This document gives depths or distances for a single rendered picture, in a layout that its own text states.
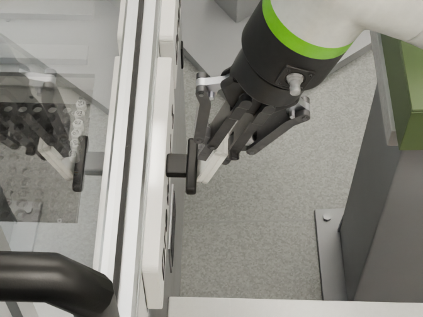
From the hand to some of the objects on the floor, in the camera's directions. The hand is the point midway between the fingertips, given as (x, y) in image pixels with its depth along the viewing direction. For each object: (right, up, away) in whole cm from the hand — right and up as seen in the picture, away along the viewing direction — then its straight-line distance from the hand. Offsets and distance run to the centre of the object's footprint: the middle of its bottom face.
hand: (211, 157), depth 105 cm
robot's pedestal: (+38, -24, +94) cm, 104 cm away
